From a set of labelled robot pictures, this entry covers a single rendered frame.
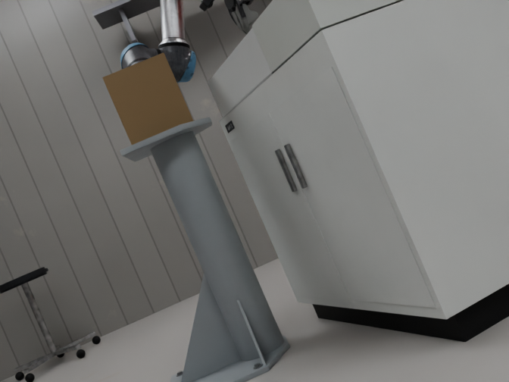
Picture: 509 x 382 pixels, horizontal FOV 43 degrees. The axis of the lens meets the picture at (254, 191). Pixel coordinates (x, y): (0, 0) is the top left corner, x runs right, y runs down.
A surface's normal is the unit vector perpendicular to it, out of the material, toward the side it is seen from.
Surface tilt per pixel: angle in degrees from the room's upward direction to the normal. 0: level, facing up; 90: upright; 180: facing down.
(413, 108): 90
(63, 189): 90
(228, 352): 90
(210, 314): 90
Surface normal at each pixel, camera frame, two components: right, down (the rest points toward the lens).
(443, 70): 0.30, -0.12
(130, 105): 0.09, -0.03
